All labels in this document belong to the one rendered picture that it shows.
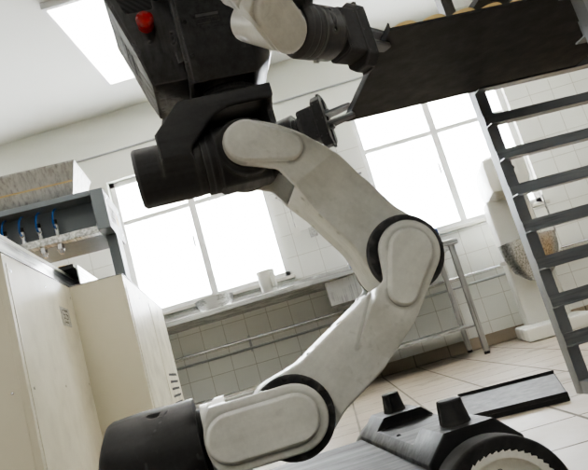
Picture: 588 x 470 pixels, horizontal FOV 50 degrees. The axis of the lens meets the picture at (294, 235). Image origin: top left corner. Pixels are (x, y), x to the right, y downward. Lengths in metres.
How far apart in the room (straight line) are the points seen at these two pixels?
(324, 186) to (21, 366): 0.94
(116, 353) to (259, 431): 1.38
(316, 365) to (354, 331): 0.09
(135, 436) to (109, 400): 1.29
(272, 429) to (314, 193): 0.42
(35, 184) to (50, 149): 3.73
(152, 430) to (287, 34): 0.66
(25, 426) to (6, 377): 0.13
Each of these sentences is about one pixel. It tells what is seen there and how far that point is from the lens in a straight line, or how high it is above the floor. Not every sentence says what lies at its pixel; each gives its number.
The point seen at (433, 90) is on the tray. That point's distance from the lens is 1.50.
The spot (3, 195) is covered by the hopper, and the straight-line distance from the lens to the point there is 2.63.
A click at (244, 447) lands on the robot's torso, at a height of 0.26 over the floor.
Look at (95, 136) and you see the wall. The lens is 6.20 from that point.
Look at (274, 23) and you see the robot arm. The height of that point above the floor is 0.84.
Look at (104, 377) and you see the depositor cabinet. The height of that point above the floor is 0.49.
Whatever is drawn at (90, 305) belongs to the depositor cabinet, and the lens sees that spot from 2.41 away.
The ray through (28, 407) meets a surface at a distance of 1.72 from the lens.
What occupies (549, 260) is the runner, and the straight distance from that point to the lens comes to 1.57.
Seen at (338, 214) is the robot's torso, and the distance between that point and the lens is 1.15.
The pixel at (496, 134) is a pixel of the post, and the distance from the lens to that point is 1.60.
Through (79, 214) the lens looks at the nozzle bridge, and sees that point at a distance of 2.57.
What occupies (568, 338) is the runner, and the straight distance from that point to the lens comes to 1.56.
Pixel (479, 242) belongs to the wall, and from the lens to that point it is 5.67.
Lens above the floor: 0.38
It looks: 10 degrees up
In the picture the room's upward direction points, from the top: 16 degrees counter-clockwise
